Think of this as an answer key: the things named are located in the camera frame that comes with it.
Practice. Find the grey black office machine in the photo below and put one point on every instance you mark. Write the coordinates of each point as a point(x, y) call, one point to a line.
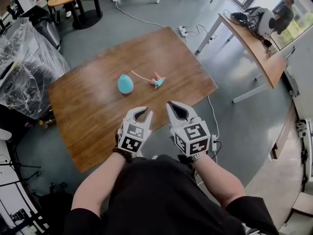
point(47, 30)

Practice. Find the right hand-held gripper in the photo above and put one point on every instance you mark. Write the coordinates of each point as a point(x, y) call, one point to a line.
point(193, 133)

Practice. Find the white helmet-shaped device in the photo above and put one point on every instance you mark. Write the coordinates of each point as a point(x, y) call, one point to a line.
point(264, 21)

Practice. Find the white camera device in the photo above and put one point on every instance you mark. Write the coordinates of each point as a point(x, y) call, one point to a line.
point(302, 128)

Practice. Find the light wooden desk white legs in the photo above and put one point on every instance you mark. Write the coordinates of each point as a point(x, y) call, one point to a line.
point(264, 55)

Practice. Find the person's black shirt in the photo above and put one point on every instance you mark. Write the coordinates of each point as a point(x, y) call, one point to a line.
point(166, 199)

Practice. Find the brown wooden table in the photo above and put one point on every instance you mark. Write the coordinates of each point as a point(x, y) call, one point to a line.
point(97, 119)

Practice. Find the plastic-wrapped machine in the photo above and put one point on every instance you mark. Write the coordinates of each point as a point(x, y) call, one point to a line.
point(27, 77)

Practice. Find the metal wristwatch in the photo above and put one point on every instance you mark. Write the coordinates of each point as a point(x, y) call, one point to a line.
point(198, 157)

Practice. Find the person's left forearm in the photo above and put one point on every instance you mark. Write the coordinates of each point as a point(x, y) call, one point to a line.
point(97, 187)

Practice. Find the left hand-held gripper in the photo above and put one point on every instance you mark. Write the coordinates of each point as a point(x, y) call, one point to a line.
point(133, 141)

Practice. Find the black headset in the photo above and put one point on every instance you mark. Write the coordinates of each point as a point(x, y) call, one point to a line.
point(238, 17)

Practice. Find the person's right forearm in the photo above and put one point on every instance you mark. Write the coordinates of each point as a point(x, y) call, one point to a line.
point(220, 182)

